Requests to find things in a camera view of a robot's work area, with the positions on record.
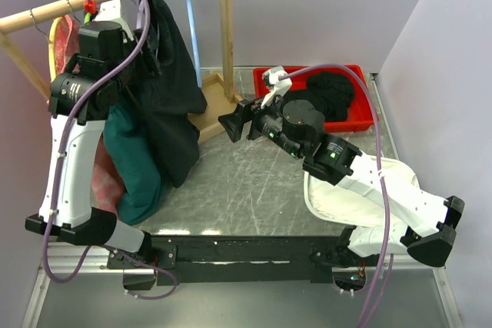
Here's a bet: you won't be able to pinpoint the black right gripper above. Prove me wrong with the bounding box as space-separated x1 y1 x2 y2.
218 88 304 160

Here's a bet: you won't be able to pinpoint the dark navy shorts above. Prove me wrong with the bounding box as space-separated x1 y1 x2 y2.
132 0 208 187

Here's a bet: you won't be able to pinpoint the purple hanger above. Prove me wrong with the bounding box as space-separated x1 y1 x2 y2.
130 0 145 29

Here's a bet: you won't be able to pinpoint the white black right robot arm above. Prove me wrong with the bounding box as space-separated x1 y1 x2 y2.
218 96 464 267

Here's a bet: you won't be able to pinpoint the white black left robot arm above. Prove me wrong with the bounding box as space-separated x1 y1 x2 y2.
25 21 162 268

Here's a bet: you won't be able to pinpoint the blue hanger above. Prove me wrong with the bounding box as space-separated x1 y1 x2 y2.
186 0 202 88

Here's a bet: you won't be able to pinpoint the lime green hanger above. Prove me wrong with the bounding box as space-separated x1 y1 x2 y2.
83 12 92 25

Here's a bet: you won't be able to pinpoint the green shorts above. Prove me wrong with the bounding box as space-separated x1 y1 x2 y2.
103 98 161 225

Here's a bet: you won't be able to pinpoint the yellow hanger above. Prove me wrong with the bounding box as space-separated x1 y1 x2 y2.
48 17 64 81

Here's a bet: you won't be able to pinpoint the pink shorts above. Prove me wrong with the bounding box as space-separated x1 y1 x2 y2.
56 15 125 214

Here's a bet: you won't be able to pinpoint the wooden clothes rack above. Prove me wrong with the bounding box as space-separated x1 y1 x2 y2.
1 0 240 144

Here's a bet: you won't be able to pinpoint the black clothes in bin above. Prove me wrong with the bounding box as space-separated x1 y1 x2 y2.
284 71 355 122

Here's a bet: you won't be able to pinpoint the red plastic bin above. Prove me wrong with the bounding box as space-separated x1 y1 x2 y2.
252 65 381 133

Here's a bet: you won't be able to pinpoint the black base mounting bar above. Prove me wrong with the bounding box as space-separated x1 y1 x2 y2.
106 227 385 293

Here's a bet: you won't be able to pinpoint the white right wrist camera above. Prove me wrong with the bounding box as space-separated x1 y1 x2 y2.
261 65 292 108

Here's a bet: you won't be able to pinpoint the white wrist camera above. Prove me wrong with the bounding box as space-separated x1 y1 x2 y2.
81 0 129 32
261 65 292 108

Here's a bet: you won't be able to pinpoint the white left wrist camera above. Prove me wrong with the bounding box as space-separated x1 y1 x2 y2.
81 0 129 32

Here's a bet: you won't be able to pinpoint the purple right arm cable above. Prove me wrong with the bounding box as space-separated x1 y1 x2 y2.
282 63 393 327

